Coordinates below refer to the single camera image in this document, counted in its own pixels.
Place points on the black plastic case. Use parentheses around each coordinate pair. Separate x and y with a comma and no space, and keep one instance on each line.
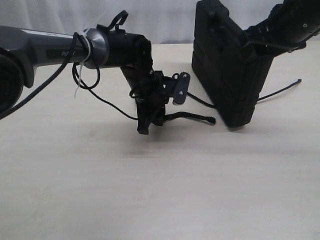
(232,75)

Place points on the white curtain backdrop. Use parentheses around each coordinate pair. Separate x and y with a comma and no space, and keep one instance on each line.
(161,21)

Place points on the white zip tie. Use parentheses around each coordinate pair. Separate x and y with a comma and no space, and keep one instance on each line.
(79,78)

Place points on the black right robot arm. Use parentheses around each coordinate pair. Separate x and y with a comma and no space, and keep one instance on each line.
(288,27)

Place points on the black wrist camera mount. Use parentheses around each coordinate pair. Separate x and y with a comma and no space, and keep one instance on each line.
(182,81)

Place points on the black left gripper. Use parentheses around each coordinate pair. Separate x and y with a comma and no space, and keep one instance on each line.
(151,94)

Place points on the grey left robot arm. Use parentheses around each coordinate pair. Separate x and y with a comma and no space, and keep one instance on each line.
(22,51)

